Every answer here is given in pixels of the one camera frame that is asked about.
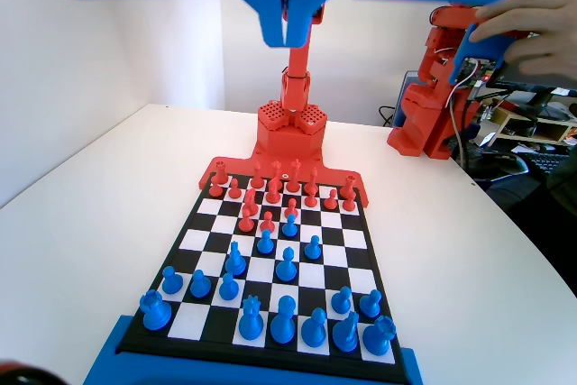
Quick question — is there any blue rook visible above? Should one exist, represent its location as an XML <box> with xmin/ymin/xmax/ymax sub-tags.
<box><xmin>362</xmin><ymin>315</ymin><xmax>398</xmax><ymax>358</ymax></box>
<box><xmin>138</xmin><ymin>289</ymin><xmax>172</xmax><ymax>332</ymax></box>

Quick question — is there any blue knight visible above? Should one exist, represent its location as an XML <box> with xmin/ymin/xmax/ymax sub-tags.
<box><xmin>224</xmin><ymin>241</ymin><xmax>248</xmax><ymax>278</ymax></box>
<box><xmin>332</xmin><ymin>311</ymin><xmax>361</xmax><ymax>353</ymax></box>

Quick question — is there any red leader arm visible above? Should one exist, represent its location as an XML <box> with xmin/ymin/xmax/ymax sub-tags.
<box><xmin>386</xmin><ymin>0</ymin><xmax>549</xmax><ymax>161</ymax></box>

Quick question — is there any thin black cable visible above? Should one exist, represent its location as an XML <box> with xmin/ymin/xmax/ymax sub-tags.
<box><xmin>377</xmin><ymin>105</ymin><xmax>398</xmax><ymax>128</ymax></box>

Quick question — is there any blue leader arm handle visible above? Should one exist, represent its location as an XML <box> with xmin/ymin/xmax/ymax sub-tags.
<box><xmin>452</xmin><ymin>19</ymin><xmax>513</xmax><ymax>85</ymax></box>

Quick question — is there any dark monitor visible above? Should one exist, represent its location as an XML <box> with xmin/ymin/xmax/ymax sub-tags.
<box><xmin>490</xmin><ymin>60</ymin><xmax>577</xmax><ymax>91</ymax></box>

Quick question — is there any blue queen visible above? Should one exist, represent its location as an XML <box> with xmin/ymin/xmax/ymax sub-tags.
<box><xmin>237</xmin><ymin>294</ymin><xmax>266</xmax><ymax>342</ymax></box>

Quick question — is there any person's hand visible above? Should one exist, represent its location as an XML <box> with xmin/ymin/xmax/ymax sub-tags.
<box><xmin>468</xmin><ymin>0</ymin><xmax>577</xmax><ymax>88</ymax></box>

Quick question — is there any blue king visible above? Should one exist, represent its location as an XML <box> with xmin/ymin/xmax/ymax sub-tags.
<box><xmin>269</xmin><ymin>294</ymin><xmax>298</xmax><ymax>345</ymax></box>

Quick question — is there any blue bishop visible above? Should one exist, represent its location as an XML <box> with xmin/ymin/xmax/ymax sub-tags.
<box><xmin>299</xmin><ymin>307</ymin><xmax>329</xmax><ymax>349</ymax></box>
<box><xmin>274</xmin><ymin>245</ymin><xmax>298</xmax><ymax>283</ymax></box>

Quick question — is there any black keyboard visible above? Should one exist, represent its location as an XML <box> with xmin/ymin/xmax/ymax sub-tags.
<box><xmin>525</xmin><ymin>150</ymin><xmax>567</xmax><ymax>181</ymax></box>

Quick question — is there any black white chessboard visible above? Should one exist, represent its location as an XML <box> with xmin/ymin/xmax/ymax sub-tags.
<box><xmin>115</xmin><ymin>172</ymin><xmax>407</xmax><ymax>380</ymax></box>

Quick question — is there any green circuit board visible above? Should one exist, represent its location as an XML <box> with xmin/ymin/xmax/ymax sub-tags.
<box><xmin>454</xmin><ymin>58</ymin><xmax>495</xmax><ymax>88</ymax></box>

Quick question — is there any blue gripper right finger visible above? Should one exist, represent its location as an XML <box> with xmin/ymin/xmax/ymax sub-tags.
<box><xmin>287</xmin><ymin>0</ymin><xmax>362</xmax><ymax>49</ymax></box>

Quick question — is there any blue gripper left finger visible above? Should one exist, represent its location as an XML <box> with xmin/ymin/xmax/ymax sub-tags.
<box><xmin>214</xmin><ymin>0</ymin><xmax>289</xmax><ymax>49</ymax></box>

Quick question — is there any red mount plate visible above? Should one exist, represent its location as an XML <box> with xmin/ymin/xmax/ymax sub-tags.
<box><xmin>197</xmin><ymin>154</ymin><xmax>371</xmax><ymax>209</ymax></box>

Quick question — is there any red black object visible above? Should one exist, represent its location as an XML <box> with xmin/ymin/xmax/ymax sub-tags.
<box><xmin>0</xmin><ymin>359</ymin><xmax>62</xmax><ymax>385</ymax></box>

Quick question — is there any white cable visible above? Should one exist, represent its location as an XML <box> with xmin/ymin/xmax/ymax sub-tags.
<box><xmin>448</xmin><ymin>82</ymin><xmax>468</xmax><ymax>165</ymax></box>

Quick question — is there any blue pawn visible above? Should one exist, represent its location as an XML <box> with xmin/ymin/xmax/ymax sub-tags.
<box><xmin>217</xmin><ymin>271</ymin><xmax>241</xmax><ymax>303</ymax></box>
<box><xmin>303</xmin><ymin>234</ymin><xmax>322</xmax><ymax>261</ymax></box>
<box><xmin>188</xmin><ymin>269</ymin><xmax>212</xmax><ymax>299</ymax></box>
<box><xmin>280</xmin><ymin>213</ymin><xmax>298</xmax><ymax>238</ymax></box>
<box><xmin>255</xmin><ymin>229</ymin><xmax>275</xmax><ymax>255</ymax></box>
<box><xmin>331</xmin><ymin>285</ymin><xmax>354</xmax><ymax>316</ymax></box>
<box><xmin>160</xmin><ymin>266</ymin><xmax>184</xmax><ymax>296</ymax></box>
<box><xmin>359</xmin><ymin>289</ymin><xmax>383</xmax><ymax>319</ymax></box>

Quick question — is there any wooden shelf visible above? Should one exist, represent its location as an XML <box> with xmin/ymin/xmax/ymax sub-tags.
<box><xmin>493</xmin><ymin>103</ymin><xmax>577</xmax><ymax>145</ymax></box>

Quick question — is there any red knight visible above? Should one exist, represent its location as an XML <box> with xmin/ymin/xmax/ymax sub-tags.
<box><xmin>264</xmin><ymin>176</ymin><xmax>281</xmax><ymax>205</ymax></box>
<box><xmin>241</xmin><ymin>188</ymin><xmax>260</xmax><ymax>219</ymax></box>

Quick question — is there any red king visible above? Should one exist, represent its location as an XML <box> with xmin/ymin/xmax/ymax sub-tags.
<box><xmin>286</xmin><ymin>158</ymin><xmax>302</xmax><ymax>193</ymax></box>

